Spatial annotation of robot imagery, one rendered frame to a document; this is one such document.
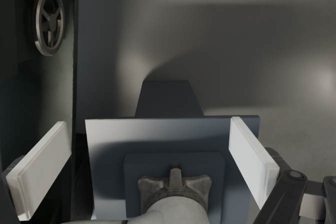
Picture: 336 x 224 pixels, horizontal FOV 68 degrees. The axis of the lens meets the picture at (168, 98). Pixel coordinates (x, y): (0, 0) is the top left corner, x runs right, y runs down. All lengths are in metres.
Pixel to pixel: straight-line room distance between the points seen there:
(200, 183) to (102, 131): 0.27
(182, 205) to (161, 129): 0.18
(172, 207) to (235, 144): 0.39
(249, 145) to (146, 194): 0.50
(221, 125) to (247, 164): 0.48
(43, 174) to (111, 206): 0.60
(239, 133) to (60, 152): 0.13
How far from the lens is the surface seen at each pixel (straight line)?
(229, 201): 0.78
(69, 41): 0.83
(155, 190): 0.63
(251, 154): 0.16
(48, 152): 0.18
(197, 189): 0.64
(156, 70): 1.35
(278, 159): 0.17
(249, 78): 1.45
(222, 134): 0.66
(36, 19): 0.59
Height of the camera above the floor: 1.32
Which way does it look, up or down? 71 degrees down
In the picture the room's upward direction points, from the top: 174 degrees clockwise
